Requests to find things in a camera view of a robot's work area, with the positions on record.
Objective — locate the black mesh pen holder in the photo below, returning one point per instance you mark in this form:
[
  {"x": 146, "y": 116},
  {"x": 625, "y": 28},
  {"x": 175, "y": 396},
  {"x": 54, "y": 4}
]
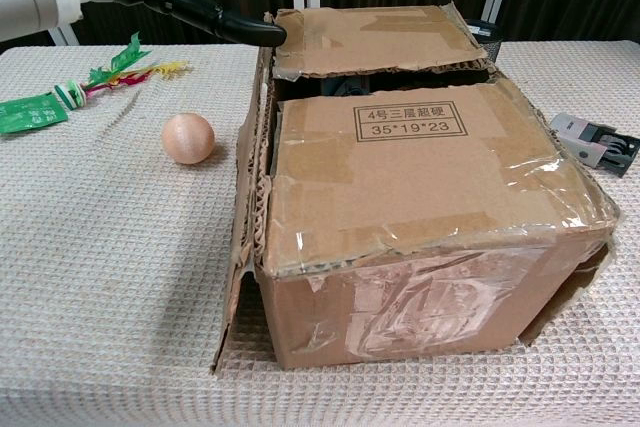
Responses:
[{"x": 489, "y": 44}]

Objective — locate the peach wooden ball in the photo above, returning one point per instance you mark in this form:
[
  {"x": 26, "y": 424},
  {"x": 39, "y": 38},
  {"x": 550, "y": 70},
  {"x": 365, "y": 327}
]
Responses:
[{"x": 188, "y": 138}]

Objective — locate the beige waffle tablecloth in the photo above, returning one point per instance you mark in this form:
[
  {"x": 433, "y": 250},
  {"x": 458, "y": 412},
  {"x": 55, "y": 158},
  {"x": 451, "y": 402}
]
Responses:
[{"x": 100, "y": 247}]

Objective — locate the colourful feather shuttlecock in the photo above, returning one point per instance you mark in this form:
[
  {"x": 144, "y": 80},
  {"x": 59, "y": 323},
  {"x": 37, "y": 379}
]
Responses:
[{"x": 71, "y": 93}]

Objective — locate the cardboard box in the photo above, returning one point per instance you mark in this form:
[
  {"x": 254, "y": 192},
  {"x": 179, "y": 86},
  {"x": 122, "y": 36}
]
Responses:
[{"x": 425, "y": 172}]

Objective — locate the grey black date stamp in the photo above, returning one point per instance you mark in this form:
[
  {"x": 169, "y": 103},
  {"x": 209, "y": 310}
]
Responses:
[{"x": 590, "y": 144}]

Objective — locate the green printed packet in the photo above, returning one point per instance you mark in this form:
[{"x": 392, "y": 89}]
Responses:
[{"x": 30, "y": 114}]

